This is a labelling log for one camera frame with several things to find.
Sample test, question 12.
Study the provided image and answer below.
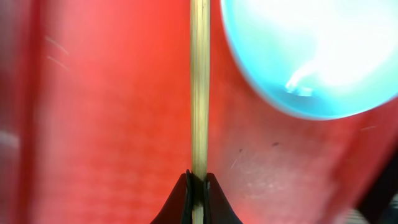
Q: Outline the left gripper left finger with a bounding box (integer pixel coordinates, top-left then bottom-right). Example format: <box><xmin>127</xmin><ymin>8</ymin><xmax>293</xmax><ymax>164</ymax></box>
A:
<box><xmin>150</xmin><ymin>170</ymin><xmax>193</xmax><ymax>224</ymax></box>

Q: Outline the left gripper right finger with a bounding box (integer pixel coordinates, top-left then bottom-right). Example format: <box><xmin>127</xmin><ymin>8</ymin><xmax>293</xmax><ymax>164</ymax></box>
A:
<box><xmin>203</xmin><ymin>173</ymin><xmax>242</xmax><ymax>224</ymax></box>

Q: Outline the large light blue plate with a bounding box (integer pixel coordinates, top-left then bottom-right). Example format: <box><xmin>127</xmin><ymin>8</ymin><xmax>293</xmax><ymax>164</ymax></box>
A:
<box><xmin>220</xmin><ymin>0</ymin><xmax>397</xmax><ymax>120</ymax></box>

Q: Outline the wooden chopstick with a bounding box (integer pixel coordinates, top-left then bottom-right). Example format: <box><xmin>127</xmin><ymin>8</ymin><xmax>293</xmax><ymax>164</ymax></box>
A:
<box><xmin>190</xmin><ymin>0</ymin><xmax>211</xmax><ymax>224</ymax></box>

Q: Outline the red plastic tray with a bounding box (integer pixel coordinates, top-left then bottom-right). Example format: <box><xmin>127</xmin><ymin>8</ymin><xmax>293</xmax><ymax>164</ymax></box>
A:
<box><xmin>1</xmin><ymin>1</ymin><xmax>397</xmax><ymax>223</ymax></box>

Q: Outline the black tray bin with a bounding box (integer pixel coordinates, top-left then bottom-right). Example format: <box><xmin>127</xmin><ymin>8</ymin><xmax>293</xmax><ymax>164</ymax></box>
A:
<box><xmin>357</xmin><ymin>154</ymin><xmax>397</xmax><ymax>224</ymax></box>

